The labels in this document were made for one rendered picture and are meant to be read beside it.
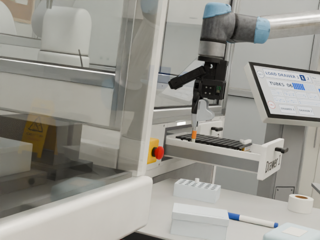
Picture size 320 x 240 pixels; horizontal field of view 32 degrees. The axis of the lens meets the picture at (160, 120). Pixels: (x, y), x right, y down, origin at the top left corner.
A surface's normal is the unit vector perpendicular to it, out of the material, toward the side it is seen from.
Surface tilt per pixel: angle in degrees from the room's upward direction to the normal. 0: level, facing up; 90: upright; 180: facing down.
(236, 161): 90
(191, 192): 90
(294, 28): 110
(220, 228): 90
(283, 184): 90
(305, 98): 50
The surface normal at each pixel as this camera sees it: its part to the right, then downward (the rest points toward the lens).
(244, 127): -0.40, 0.04
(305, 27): 0.20, 0.45
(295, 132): 0.47, 0.14
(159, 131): 0.92, 0.15
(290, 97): 0.44, -0.52
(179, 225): -0.07, 0.09
